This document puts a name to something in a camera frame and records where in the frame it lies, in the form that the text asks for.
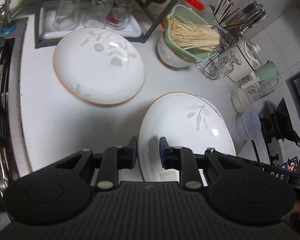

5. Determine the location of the drinking glass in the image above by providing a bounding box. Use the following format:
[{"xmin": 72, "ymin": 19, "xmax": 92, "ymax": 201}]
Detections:
[
  {"xmin": 82, "ymin": 0, "xmax": 114, "ymax": 29},
  {"xmin": 53, "ymin": 0, "xmax": 82, "ymax": 31},
  {"xmin": 106, "ymin": 0, "xmax": 135, "ymax": 30}
]

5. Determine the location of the wire glass rack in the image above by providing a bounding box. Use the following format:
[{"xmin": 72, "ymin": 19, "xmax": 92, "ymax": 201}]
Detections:
[{"xmin": 194, "ymin": 36, "xmax": 237, "ymax": 80}]

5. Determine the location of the white electric cooking pot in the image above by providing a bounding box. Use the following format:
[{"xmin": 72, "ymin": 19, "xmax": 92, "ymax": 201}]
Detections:
[{"xmin": 228, "ymin": 39, "xmax": 261, "ymax": 82}]

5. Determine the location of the green utensil holder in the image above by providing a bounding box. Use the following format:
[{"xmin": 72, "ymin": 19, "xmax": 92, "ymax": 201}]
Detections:
[{"xmin": 210, "ymin": 0, "xmax": 267, "ymax": 37}]

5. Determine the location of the drinking glass middle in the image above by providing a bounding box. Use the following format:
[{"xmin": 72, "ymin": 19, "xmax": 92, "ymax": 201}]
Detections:
[{"xmin": 82, "ymin": 0, "xmax": 114, "ymax": 29}]

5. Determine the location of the drinking glass left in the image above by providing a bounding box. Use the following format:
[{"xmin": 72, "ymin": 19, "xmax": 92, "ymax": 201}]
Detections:
[{"xmin": 53, "ymin": 0, "xmax": 82, "ymax": 31}]

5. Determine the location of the inverted crystal glass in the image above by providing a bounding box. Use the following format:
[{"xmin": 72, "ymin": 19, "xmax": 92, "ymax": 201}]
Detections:
[{"xmin": 214, "ymin": 50, "xmax": 242, "ymax": 78}]

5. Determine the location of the red lid glass jar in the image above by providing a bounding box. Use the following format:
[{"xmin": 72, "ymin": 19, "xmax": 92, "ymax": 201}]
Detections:
[{"xmin": 161, "ymin": 0, "xmax": 207, "ymax": 29}]

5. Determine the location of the sink faucet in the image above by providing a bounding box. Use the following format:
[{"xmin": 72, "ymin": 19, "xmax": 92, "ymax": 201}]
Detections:
[{"xmin": 1, "ymin": 0, "xmax": 16, "ymax": 35}]

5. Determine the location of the translucent blue plastic bowl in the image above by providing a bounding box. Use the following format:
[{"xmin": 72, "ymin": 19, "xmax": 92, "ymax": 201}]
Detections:
[{"xmin": 235, "ymin": 110, "xmax": 261, "ymax": 140}]

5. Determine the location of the leaf plate orange rim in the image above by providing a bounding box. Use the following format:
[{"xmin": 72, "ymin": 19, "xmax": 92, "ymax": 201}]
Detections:
[
  {"xmin": 52, "ymin": 28, "xmax": 146, "ymax": 105},
  {"xmin": 138, "ymin": 92, "xmax": 236, "ymax": 182}
]

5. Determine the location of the white ceramic bowl brown base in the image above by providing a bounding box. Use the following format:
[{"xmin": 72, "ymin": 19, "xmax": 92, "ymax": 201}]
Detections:
[{"xmin": 157, "ymin": 34, "xmax": 191, "ymax": 68}]

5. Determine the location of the white plastic bowl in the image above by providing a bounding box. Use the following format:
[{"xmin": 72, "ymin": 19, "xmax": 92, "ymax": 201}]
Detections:
[{"xmin": 231, "ymin": 88, "xmax": 253, "ymax": 114}]

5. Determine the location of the drinking glass right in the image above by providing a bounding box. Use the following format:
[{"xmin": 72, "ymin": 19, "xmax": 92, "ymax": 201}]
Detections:
[{"xmin": 106, "ymin": 0, "xmax": 135, "ymax": 30}]

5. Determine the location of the green electric kettle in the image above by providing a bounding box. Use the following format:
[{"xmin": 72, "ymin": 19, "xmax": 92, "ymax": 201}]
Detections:
[{"xmin": 244, "ymin": 61, "xmax": 282, "ymax": 91}]

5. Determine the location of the green colander basket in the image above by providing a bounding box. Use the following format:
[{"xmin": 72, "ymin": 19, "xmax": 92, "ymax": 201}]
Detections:
[{"xmin": 164, "ymin": 4, "xmax": 220, "ymax": 62}]

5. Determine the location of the dried noodles bundle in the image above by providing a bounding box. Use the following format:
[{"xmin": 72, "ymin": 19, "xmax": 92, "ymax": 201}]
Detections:
[{"xmin": 168, "ymin": 16, "xmax": 221, "ymax": 52}]

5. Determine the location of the textured glass cup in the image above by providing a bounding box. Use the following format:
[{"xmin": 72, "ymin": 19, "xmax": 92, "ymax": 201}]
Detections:
[{"xmin": 247, "ymin": 80, "xmax": 274, "ymax": 101}]

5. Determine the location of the white tray under glasses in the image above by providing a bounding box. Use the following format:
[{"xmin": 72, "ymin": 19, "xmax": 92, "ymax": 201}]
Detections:
[{"xmin": 38, "ymin": 0, "xmax": 143, "ymax": 40}]

